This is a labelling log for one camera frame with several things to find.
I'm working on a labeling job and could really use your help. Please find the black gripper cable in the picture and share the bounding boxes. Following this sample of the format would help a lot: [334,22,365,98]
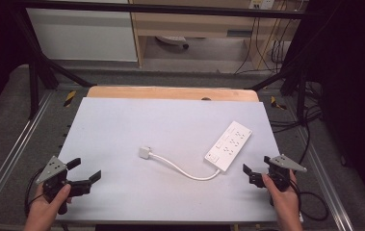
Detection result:
[288,178,329,222]
[23,167,47,219]

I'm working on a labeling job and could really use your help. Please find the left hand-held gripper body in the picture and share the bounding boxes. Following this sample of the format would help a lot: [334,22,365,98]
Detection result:
[36,155,91,216]

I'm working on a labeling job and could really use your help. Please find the person's left hand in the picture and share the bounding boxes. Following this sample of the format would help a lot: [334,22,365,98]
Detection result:
[25,183,73,227]

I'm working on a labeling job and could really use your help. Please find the white power cable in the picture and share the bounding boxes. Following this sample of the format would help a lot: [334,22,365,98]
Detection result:
[148,151,222,182]

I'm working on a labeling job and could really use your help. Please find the white plug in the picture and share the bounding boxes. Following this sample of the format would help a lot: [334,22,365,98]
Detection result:
[138,145,152,160]

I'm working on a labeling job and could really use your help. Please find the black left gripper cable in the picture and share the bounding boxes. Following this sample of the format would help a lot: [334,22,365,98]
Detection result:
[23,167,47,219]

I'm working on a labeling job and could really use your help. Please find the white power strip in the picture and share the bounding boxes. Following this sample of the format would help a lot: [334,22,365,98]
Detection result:
[204,120,253,173]

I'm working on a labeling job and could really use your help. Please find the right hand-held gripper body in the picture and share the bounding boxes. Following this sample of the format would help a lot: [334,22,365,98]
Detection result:
[263,154,308,193]

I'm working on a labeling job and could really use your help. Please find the aluminium rail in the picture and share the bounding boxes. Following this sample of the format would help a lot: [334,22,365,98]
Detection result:
[0,90,57,219]
[291,105,356,231]

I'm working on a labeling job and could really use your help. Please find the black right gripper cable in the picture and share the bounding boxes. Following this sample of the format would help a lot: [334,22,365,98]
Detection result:
[288,178,329,222]

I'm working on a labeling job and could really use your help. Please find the white table mat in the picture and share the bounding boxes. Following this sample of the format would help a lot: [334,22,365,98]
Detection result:
[55,96,304,224]

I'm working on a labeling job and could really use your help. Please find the black metal frame stand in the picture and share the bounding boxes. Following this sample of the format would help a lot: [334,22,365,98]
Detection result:
[249,62,310,123]
[10,6,98,120]

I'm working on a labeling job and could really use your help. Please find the person's right hand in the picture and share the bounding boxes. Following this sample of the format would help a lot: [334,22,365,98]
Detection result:
[261,169,300,223]

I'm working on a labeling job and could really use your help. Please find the white wall socket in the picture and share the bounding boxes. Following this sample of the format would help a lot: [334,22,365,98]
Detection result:
[248,0,276,11]

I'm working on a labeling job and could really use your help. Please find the light wooden desk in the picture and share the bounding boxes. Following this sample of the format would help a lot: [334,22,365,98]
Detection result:
[127,0,301,70]

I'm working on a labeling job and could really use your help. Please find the wooden table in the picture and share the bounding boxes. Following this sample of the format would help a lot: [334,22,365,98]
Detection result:
[86,85,260,103]

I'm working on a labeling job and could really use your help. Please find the black metal frame crossbar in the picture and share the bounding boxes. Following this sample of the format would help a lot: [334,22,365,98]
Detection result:
[11,0,310,19]

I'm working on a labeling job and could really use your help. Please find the white chair base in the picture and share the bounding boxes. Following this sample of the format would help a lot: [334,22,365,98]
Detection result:
[154,35,191,50]

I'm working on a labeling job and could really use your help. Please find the black floor cables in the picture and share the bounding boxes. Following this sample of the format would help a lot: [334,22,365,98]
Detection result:
[268,80,325,166]

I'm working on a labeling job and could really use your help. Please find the white cabinet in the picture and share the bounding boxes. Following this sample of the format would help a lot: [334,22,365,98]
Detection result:
[25,7,139,63]

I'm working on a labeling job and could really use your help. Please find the hanging black cables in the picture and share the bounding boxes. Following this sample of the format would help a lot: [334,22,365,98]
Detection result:
[233,15,296,75]

